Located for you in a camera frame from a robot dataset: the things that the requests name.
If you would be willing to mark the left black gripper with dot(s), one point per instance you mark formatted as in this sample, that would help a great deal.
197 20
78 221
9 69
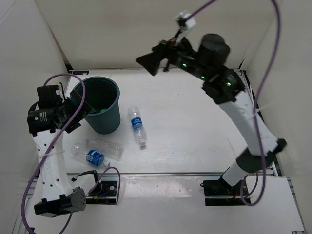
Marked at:
67 101

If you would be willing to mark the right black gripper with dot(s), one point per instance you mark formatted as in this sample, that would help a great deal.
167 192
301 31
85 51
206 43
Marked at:
160 52

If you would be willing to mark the clear unlabelled plastic bottle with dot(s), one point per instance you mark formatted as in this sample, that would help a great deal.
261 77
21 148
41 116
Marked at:
109 149

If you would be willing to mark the blue label plastic bottle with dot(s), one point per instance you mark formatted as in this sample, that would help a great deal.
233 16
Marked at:
137 126

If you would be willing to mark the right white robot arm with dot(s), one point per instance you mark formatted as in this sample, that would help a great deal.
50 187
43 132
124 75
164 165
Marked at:
227 90

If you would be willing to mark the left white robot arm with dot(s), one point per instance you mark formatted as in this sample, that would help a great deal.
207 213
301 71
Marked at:
60 196

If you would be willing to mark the dark teal plastic bin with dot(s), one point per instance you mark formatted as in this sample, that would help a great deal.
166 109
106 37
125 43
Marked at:
102 94

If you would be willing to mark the crushed blue label bottle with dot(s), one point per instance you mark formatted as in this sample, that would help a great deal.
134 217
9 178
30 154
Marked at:
92 157

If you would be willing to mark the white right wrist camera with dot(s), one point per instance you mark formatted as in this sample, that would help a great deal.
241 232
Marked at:
184 21

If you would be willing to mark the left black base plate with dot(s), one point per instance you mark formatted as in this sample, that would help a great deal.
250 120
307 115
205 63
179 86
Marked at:
107 191

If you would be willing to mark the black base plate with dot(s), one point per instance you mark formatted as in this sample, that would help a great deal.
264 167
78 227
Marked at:
217 194
107 191

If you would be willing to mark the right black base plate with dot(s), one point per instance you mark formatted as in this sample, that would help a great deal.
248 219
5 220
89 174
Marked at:
217 194

